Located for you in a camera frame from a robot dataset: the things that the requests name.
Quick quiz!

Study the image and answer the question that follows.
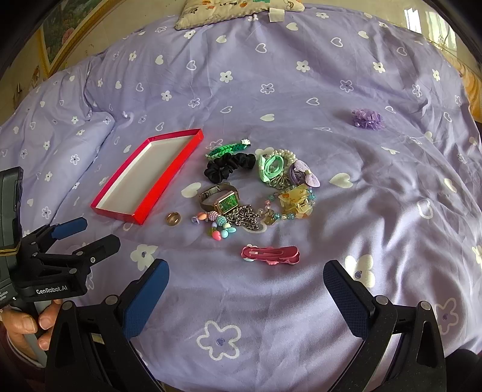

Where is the purple flower hair accessory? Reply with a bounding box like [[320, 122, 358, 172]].
[[351, 109, 383, 131]]

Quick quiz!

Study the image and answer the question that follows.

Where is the pink snap hair clip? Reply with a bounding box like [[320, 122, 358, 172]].
[[241, 245, 300, 265]]

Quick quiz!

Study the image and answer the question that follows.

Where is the silver chain bracelet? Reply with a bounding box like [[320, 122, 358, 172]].
[[229, 203, 266, 231]]

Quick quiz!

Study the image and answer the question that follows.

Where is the person's left hand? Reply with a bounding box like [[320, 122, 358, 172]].
[[1, 300, 62, 361]]

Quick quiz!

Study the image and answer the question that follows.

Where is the pearl bead scrunchie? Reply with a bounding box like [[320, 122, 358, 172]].
[[258, 150, 296, 189]]

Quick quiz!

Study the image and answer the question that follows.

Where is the green face wrist watch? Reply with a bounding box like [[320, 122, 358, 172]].
[[199, 182, 240, 215]]

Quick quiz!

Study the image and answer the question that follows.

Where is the green hair tie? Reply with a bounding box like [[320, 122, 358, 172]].
[[257, 153, 286, 185]]

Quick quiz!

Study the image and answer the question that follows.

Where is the green braided bracelet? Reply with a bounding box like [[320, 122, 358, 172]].
[[205, 139, 252, 160]]

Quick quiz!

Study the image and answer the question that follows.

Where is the purple floral bed quilt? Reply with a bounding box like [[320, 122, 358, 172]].
[[1, 7, 481, 391]]

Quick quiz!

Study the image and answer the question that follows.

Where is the red shallow box tray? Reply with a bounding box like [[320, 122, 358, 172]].
[[91, 128, 203, 225]]

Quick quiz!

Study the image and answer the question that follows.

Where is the colourful bead charm bracelet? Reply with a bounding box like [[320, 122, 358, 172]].
[[190, 210, 239, 242]]

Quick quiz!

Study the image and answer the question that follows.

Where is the black scrunchie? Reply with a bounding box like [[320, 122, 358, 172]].
[[203, 153, 257, 184]]

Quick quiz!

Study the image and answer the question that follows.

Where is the yellow claw hair clip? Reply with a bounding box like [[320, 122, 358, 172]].
[[279, 184, 315, 219]]

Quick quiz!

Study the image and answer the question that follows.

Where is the floral patterned pillow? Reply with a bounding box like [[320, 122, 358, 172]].
[[175, 0, 305, 30]]

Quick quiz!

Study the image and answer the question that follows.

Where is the framed wall picture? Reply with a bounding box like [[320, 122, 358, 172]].
[[38, 0, 121, 77]]

